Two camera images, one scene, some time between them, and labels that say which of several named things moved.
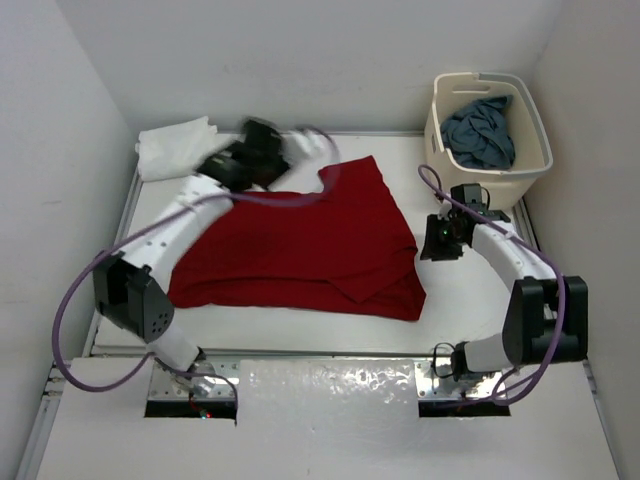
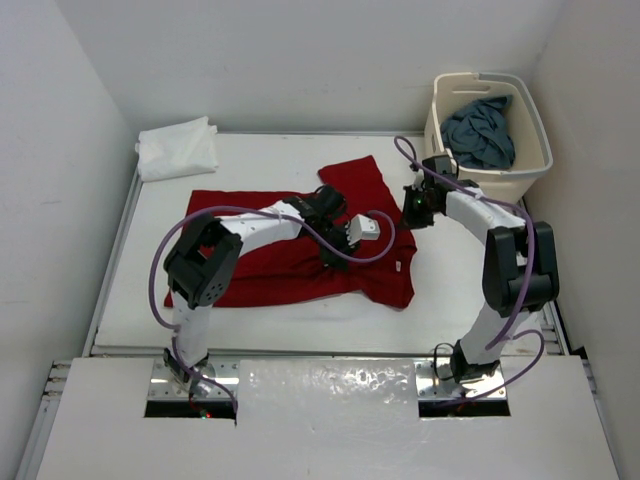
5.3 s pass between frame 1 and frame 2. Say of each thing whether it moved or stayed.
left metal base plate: stayed
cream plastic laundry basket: stayed
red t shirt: moved
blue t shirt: stayed
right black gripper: moved
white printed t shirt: stayed
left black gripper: moved
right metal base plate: stayed
